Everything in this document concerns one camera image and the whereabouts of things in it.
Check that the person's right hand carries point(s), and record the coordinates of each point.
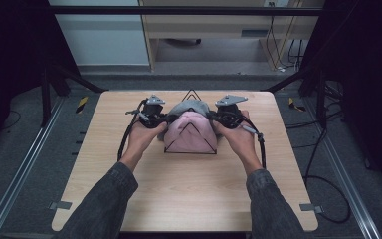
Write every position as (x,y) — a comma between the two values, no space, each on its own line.
(240,142)

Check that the black horizontal frame bar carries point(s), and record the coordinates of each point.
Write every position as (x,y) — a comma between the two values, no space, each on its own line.
(179,10)

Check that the aluminium floor rail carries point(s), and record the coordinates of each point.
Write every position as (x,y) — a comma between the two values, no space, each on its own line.
(348,186)
(16,181)

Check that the pink cloth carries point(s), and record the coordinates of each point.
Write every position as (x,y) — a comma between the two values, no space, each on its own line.
(190,132)

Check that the black metal stand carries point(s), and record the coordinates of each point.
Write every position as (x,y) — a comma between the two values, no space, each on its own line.
(45,99)
(321,99)

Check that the grey cap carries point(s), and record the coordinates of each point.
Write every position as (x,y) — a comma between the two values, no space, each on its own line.
(189,105)

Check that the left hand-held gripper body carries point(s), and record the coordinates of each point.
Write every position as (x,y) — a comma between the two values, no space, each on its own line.
(152,114)

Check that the grey table bracket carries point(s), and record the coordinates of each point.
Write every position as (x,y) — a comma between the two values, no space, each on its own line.
(311,208)
(60,205)

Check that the person's left hand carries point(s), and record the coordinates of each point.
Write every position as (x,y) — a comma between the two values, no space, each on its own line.
(144,141)

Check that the light wooden desk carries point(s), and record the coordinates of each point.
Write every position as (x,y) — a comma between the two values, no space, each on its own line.
(205,28)

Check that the yellow black tape strip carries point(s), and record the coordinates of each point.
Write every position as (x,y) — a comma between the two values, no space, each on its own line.
(82,104)

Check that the black curtain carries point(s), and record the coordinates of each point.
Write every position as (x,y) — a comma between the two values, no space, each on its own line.
(10,66)
(371,83)

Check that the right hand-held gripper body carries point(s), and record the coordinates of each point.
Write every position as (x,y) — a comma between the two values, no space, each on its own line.
(229,116)

